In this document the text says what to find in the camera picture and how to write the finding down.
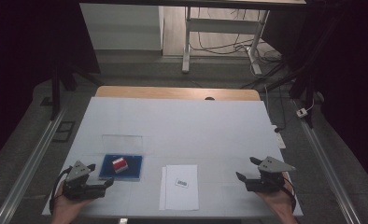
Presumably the white desk frame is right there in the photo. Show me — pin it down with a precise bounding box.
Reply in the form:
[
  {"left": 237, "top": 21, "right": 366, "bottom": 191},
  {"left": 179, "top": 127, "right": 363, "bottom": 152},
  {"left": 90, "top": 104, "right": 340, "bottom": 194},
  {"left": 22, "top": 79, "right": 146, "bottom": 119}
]
[{"left": 181, "top": 6, "right": 272, "bottom": 77}]

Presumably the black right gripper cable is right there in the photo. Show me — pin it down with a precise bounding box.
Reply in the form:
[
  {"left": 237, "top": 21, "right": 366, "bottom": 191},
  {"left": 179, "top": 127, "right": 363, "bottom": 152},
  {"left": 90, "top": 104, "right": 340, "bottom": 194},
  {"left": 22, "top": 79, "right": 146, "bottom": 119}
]
[{"left": 283, "top": 176, "right": 298, "bottom": 214}]

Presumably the white paper sheet with print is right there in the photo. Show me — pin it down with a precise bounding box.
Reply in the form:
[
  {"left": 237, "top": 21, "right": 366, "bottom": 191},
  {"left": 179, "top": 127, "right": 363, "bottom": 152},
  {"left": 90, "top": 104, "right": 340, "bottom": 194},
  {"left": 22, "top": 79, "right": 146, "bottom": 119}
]
[{"left": 164, "top": 164, "right": 200, "bottom": 211}]

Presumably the white power strip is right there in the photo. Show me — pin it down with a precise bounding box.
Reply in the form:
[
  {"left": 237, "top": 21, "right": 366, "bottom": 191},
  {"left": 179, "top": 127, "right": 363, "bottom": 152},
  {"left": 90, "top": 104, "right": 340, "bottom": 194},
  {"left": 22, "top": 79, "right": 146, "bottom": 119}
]
[{"left": 273, "top": 124, "right": 287, "bottom": 150}]

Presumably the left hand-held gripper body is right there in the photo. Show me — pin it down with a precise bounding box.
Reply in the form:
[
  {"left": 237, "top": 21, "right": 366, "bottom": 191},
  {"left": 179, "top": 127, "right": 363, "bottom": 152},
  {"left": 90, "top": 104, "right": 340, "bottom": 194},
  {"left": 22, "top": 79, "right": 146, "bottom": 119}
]
[{"left": 63, "top": 160, "right": 107, "bottom": 201}]

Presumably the white table cover sheet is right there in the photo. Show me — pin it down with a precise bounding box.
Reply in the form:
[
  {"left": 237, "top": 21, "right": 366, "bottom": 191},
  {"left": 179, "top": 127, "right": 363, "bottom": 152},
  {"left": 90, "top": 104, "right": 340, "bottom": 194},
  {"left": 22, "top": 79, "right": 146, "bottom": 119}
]
[{"left": 41, "top": 96, "right": 304, "bottom": 217}]

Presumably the blue ink pad case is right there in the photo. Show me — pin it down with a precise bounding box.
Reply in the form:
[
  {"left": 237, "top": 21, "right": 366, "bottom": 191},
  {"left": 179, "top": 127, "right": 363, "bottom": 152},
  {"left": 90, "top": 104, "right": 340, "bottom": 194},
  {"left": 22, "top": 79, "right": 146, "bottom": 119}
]
[{"left": 98, "top": 133, "right": 144, "bottom": 182}]

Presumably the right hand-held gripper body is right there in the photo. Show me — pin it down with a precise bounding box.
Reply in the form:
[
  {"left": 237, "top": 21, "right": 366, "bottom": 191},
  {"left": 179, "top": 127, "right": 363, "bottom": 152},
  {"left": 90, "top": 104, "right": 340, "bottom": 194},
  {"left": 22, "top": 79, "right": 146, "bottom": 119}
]
[{"left": 245, "top": 156, "right": 297, "bottom": 193}]

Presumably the dark curtain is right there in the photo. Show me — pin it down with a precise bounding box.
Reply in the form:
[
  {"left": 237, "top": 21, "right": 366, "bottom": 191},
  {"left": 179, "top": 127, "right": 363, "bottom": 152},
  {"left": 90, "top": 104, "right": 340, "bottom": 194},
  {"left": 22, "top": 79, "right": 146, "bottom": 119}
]
[
  {"left": 0, "top": 0, "right": 101, "bottom": 169},
  {"left": 261, "top": 0, "right": 368, "bottom": 194}
]

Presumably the black tripod stand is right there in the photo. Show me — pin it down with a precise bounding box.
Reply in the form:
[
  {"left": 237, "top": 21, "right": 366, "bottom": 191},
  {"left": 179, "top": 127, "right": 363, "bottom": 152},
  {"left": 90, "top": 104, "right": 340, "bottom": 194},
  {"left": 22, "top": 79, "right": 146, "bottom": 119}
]
[
  {"left": 241, "top": 55, "right": 318, "bottom": 129},
  {"left": 49, "top": 60, "right": 103, "bottom": 121}
]

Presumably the red and white stamp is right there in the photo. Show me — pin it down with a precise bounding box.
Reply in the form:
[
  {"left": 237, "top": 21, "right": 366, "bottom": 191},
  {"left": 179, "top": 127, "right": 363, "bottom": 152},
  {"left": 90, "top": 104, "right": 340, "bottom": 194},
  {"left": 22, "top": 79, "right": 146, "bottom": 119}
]
[{"left": 111, "top": 157, "right": 129, "bottom": 175}]

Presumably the metal floor rail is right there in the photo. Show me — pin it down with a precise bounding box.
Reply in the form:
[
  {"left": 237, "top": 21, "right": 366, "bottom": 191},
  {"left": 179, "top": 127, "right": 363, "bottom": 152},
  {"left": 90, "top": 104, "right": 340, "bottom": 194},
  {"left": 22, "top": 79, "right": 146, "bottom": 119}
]
[
  {"left": 0, "top": 105, "right": 68, "bottom": 224},
  {"left": 292, "top": 99, "right": 362, "bottom": 224}
]

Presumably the person's right hand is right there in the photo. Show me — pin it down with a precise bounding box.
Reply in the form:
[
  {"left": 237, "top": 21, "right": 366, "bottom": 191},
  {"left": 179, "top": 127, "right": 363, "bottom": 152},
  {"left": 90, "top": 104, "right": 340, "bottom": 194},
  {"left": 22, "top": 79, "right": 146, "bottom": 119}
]
[{"left": 256, "top": 172, "right": 298, "bottom": 224}]

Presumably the black rectangular floor frame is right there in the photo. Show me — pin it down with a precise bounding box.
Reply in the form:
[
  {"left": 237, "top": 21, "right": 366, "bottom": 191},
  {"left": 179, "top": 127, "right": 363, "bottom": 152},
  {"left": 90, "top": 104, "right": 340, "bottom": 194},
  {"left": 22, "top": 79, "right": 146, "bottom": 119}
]
[{"left": 51, "top": 120, "right": 77, "bottom": 144}]

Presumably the white cabinet panel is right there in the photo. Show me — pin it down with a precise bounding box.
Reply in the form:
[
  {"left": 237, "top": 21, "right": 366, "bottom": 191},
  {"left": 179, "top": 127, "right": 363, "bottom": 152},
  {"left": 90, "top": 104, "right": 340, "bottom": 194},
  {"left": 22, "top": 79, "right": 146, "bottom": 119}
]
[{"left": 79, "top": 3, "right": 164, "bottom": 51}]

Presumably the small white adapter with cable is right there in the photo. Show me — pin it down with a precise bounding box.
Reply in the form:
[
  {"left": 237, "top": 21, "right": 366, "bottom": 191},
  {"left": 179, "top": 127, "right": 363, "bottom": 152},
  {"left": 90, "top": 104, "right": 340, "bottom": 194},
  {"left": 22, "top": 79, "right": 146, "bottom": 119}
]
[{"left": 296, "top": 99, "right": 316, "bottom": 119}]

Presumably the person's left hand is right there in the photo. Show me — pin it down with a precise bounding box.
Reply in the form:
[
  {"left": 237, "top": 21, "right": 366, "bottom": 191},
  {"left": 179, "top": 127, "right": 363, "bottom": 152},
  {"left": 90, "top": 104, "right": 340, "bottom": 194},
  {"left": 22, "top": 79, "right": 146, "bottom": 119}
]
[{"left": 50, "top": 183, "right": 92, "bottom": 224}]

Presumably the tangle of black floor cables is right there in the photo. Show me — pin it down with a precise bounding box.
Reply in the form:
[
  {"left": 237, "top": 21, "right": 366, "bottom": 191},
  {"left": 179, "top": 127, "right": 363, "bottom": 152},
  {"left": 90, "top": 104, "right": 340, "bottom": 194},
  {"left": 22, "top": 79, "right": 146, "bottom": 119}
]
[{"left": 190, "top": 7, "right": 283, "bottom": 63}]

